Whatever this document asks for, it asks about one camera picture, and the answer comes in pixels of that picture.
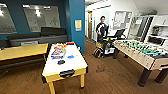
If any colourful bowls stack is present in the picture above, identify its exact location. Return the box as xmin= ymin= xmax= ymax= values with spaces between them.
xmin=50 ymin=46 xmax=67 ymax=60

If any tan brown backpack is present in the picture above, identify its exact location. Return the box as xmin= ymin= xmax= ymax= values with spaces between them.
xmin=92 ymin=48 xmax=104 ymax=59

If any small blue object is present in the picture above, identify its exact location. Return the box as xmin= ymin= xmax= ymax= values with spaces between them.
xmin=67 ymin=54 xmax=76 ymax=60

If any brown wooden door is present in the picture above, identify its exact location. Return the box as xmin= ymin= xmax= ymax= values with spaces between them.
xmin=87 ymin=10 xmax=94 ymax=40

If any orange red game box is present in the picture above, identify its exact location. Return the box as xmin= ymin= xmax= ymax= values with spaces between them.
xmin=54 ymin=43 xmax=67 ymax=49

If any person in dark top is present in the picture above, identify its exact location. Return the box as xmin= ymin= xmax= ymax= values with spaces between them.
xmin=95 ymin=15 xmax=110 ymax=43

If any black air hockey puck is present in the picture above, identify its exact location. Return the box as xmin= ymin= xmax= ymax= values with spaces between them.
xmin=57 ymin=59 xmax=66 ymax=65

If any yellow air hockey table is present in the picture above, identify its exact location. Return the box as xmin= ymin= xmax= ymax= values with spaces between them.
xmin=40 ymin=41 xmax=90 ymax=94

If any black monitor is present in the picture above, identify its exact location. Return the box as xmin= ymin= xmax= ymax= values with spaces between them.
xmin=114 ymin=28 xmax=127 ymax=40

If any dark grey sofa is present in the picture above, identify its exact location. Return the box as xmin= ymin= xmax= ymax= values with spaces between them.
xmin=6 ymin=26 xmax=68 ymax=48

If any interior window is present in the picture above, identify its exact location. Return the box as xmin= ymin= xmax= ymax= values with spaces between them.
xmin=22 ymin=4 xmax=62 ymax=33
xmin=0 ymin=6 xmax=18 ymax=35

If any white paper label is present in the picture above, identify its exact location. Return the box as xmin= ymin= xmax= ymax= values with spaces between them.
xmin=20 ymin=40 xmax=40 ymax=46

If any stainless steel fridge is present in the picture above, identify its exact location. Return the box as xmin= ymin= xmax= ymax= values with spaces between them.
xmin=127 ymin=15 xmax=155 ymax=42

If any foosball table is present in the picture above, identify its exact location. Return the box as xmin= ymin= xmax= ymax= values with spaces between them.
xmin=112 ymin=38 xmax=168 ymax=88

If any wooden table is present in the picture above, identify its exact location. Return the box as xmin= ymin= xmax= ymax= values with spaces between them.
xmin=0 ymin=43 xmax=50 ymax=71

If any black built-in microwave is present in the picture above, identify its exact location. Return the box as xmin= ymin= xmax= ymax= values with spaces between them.
xmin=147 ymin=35 xmax=167 ymax=46

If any yellow wall notice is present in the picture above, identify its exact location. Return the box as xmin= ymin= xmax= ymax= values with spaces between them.
xmin=74 ymin=19 xmax=83 ymax=32

